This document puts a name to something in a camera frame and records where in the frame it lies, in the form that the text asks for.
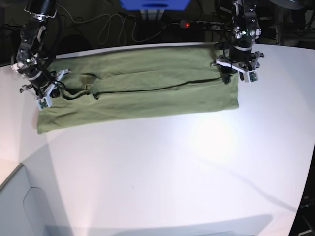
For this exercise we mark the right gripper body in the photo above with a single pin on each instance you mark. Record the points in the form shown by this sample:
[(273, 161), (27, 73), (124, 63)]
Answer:
[(52, 81)]

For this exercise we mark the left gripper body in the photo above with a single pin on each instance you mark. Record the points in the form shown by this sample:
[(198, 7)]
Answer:
[(240, 59)]

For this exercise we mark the green T-shirt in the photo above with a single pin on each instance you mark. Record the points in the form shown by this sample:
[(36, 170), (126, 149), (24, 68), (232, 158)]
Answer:
[(138, 83)]

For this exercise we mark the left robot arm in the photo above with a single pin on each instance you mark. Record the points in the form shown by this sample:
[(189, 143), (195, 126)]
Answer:
[(245, 30)]

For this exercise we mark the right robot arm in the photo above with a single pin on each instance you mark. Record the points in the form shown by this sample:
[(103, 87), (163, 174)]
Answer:
[(27, 62)]

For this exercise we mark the black power strip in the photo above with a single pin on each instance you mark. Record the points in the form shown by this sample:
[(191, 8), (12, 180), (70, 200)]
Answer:
[(202, 25)]

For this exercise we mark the blue box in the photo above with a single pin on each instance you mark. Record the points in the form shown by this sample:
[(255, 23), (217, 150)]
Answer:
[(154, 4)]

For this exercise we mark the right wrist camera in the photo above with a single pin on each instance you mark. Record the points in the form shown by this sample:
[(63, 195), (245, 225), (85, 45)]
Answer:
[(45, 102)]

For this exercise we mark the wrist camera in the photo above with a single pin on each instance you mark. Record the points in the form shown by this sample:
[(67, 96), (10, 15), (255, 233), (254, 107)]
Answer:
[(251, 76), (45, 102)]

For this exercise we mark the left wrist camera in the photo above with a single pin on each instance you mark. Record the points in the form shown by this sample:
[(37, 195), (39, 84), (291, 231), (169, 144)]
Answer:
[(251, 76)]

